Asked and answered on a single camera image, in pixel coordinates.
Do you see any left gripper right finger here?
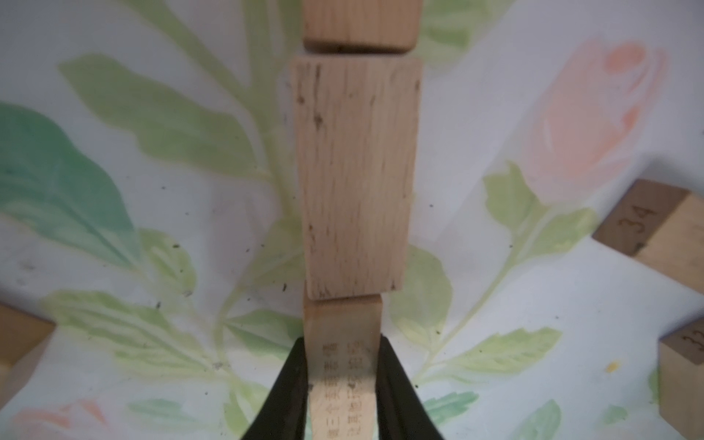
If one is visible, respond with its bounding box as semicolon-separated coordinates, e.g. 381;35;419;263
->
376;335;443;440

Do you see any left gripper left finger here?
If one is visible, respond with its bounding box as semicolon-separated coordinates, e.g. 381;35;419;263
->
241;337;308;440

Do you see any wooden block diagonal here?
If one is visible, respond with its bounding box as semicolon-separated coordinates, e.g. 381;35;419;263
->
304;294;383;440

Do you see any wooden block top edge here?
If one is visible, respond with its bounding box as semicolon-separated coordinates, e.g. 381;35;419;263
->
302;0;424;53

